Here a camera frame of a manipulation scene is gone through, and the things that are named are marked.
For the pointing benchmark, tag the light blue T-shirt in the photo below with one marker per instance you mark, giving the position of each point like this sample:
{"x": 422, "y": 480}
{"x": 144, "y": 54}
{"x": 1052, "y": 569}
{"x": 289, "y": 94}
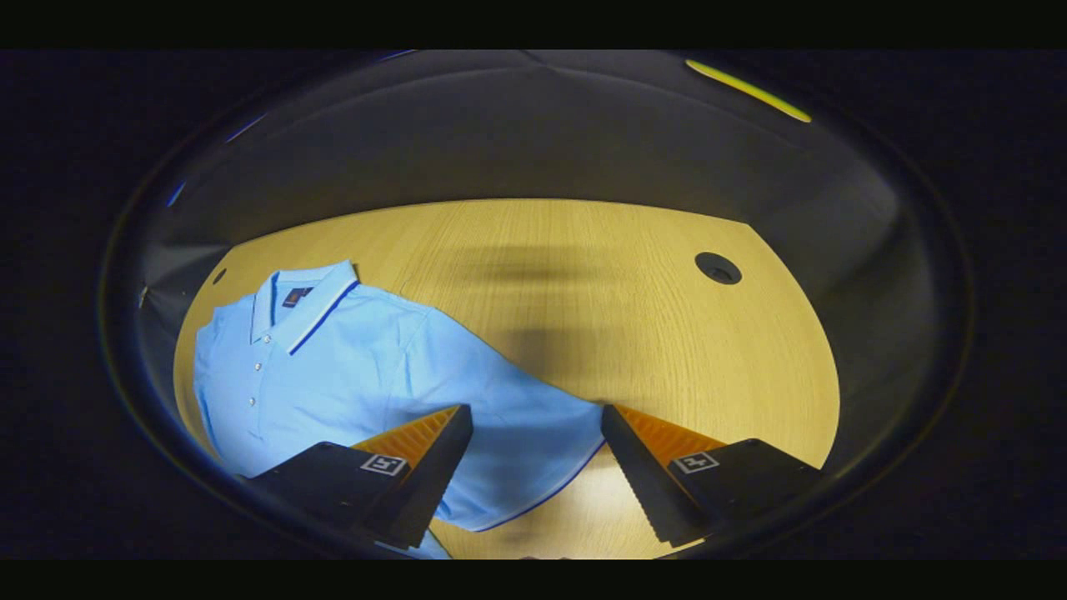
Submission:
{"x": 375, "y": 358}

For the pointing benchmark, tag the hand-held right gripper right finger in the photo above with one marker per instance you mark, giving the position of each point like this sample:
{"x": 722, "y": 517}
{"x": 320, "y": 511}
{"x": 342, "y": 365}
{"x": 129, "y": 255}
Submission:
{"x": 642, "y": 483}

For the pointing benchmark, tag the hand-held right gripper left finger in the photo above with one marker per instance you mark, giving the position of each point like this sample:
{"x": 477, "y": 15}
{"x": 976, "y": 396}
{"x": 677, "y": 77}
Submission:
{"x": 433, "y": 475}

